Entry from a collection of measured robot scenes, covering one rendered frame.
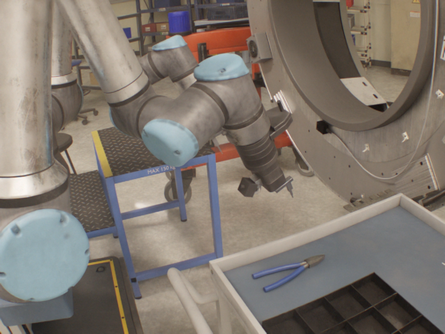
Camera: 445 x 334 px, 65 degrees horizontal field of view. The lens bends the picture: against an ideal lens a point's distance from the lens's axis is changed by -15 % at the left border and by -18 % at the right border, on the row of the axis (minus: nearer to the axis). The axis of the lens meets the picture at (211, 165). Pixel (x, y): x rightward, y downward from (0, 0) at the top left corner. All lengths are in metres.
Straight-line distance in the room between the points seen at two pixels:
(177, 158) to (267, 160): 0.22
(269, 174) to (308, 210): 1.48
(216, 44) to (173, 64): 1.15
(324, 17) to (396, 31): 4.06
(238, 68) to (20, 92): 0.38
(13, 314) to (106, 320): 0.52
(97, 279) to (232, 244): 0.85
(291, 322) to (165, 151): 0.37
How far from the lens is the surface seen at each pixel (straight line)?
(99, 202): 1.74
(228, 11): 4.59
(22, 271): 0.53
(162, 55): 1.14
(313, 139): 1.60
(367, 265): 0.87
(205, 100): 0.67
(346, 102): 1.52
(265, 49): 1.76
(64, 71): 1.27
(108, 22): 0.70
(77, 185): 1.94
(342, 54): 1.91
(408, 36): 5.93
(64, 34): 1.25
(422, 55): 1.03
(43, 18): 0.51
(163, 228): 2.24
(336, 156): 1.49
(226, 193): 2.51
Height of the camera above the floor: 1.20
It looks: 25 degrees down
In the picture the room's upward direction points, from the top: 5 degrees counter-clockwise
